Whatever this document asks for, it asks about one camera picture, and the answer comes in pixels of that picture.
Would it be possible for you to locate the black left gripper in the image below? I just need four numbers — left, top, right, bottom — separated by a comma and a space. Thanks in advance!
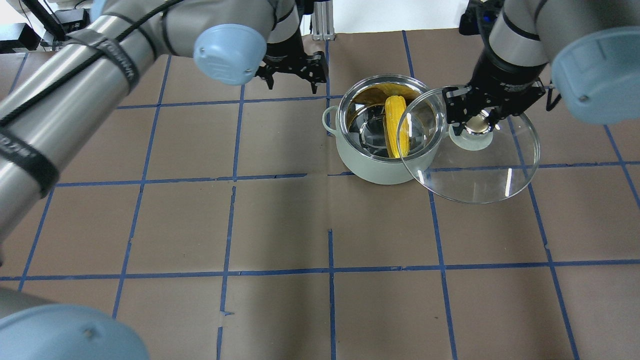
254, 29, 329, 95

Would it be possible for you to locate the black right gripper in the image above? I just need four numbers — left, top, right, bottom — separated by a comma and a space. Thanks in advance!
442, 48, 546, 136

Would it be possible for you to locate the glass pot lid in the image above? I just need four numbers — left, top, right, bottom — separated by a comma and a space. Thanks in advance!
412, 87, 541, 204

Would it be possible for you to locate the yellow corn cob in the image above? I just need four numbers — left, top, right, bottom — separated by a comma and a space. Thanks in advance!
383, 95, 410, 158

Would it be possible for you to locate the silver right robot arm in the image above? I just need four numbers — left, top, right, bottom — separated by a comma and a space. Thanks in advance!
442, 0, 640, 137

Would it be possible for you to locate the pale green cooking pot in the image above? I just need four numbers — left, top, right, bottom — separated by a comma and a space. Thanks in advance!
321, 74, 445, 185

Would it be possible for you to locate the aluminium frame post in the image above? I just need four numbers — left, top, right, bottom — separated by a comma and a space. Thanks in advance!
310, 0, 336, 41

